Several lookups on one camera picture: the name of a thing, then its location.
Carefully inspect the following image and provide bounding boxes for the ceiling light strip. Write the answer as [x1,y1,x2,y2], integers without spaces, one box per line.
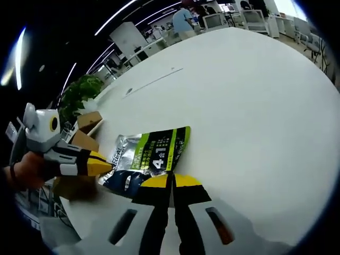
[14,26,27,91]
[94,0,139,37]

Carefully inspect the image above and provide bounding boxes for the grey mesh office chair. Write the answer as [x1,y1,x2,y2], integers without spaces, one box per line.
[39,215,80,244]

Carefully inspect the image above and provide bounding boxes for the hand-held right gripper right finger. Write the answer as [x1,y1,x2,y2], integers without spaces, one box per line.
[171,174,293,255]

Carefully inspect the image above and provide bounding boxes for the white office chair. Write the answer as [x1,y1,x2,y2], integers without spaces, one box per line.
[243,9,269,33]
[203,12,229,31]

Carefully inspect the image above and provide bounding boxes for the black tangled cables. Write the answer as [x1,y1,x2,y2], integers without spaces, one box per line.
[310,37,333,75]

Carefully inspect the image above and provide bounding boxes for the table cable slot cover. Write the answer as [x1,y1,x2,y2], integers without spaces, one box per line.
[122,67,184,99]

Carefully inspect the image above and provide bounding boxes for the person's left hand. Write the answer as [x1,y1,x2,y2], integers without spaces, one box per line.
[13,152,61,191]

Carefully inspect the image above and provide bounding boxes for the green black soft pouch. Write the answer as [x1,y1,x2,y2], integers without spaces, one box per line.
[99,126,191,199]

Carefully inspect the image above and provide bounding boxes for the brown cardboard shoe box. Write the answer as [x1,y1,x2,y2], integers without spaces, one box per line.
[52,111,104,201]

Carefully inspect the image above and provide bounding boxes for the potted green plant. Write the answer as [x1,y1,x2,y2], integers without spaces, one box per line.
[58,74,104,125]

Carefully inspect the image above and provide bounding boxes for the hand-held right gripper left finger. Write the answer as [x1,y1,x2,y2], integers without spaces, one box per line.
[53,174,173,255]

